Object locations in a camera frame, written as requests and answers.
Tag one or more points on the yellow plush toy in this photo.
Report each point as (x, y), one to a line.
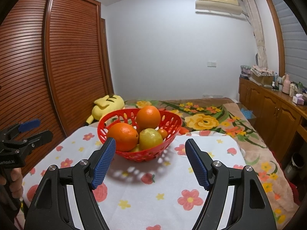
(105, 107)

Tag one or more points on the pink tissue box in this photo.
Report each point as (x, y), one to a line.
(298, 99)

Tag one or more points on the louvered wooden wardrobe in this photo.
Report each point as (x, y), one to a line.
(72, 64)

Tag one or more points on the white floral cloth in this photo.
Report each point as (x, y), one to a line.
(148, 196)

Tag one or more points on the white wall switch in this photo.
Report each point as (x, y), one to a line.
(212, 64)

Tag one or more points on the large orange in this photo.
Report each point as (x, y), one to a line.
(148, 117)
(122, 136)

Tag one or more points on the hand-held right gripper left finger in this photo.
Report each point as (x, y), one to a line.
(103, 165)

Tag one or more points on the white bottle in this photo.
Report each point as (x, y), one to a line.
(292, 90)

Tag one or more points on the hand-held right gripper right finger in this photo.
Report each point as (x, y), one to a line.
(199, 165)

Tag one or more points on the wooden sideboard cabinet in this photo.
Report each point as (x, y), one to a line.
(268, 105)

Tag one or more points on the green bottle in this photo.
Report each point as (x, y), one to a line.
(300, 88)

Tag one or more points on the patterned storage bag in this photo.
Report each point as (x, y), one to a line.
(245, 71)

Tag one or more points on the red perforated plastic basket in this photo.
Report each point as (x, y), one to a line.
(144, 154)

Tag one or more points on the round green guava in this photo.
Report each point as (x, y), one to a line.
(150, 139)
(135, 148)

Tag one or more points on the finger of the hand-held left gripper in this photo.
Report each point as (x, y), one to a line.
(40, 136)
(30, 124)

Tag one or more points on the pink bottle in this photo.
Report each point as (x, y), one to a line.
(286, 85)

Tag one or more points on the person's left hand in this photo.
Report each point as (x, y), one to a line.
(16, 179)

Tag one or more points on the beige curtain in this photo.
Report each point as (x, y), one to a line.
(259, 33)

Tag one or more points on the blue plastic bag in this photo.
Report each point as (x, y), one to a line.
(247, 113)

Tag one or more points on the grey trash bin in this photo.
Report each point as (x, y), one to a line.
(294, 167)

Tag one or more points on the tiny tangerine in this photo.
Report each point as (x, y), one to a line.
(162, 133)

